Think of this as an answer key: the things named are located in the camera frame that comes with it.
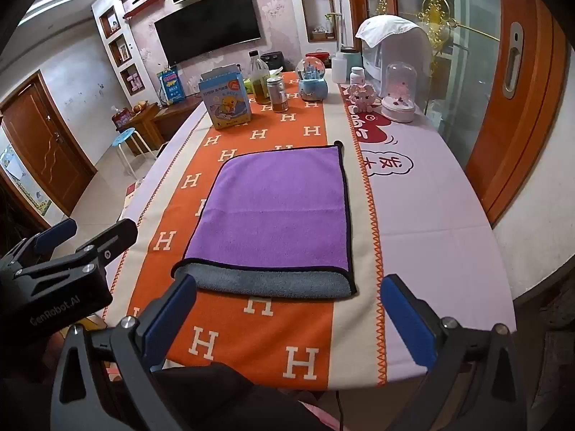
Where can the wooden sliding door frame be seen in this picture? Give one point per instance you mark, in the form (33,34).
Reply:
(516,94)

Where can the blue snack bag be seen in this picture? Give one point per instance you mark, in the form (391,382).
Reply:
(171,85)

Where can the red pot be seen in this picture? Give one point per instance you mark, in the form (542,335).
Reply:
(319,57)

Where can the blue duck print box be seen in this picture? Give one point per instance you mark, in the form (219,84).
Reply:
(228,101)

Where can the wooden side table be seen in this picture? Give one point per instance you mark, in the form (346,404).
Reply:
(148,121)

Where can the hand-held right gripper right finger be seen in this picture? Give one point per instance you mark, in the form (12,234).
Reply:
(408,318)

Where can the black wall television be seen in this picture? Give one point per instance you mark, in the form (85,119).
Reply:
(209,24)

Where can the glass dome ornament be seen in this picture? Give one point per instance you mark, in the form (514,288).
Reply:
(400,92)

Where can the blue snow globe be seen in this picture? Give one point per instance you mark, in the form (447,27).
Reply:
(313,78)

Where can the white plastic jar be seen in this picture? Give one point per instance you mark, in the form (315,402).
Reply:
(340,68)

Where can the glass jar with brown contents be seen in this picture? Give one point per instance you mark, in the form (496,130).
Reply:
(277,95)

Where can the glass oil bottle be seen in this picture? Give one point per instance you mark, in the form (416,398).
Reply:
(259,78)

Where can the red tissue pack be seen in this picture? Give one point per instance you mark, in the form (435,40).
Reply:
(120,116)

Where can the pink elephant figurine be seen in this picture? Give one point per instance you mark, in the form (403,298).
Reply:
(361,98)

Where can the purple and grey towel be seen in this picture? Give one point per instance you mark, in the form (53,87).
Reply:
(274,215)

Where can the wooden door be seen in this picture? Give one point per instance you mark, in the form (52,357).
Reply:
(45,143)

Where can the orange patterned table runner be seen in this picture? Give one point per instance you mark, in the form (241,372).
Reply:
(251,233)

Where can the blue round stool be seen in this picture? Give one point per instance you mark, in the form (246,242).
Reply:
(125,143)

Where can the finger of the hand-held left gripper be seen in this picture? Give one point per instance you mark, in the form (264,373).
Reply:
(105,244)
(54,233)

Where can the black heater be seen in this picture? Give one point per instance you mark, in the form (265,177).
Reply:
(273,59)

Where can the white appliance with cloth cover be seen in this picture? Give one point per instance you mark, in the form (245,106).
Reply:
(393,47)

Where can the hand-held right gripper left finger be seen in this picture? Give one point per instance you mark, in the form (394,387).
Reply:
(167,318)

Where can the red wall shelf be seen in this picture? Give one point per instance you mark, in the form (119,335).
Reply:
(144,5)

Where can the pink printed tablecloth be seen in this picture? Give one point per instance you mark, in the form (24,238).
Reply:
(431,215)

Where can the small white pill bottle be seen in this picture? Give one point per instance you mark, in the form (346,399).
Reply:
(357,75)

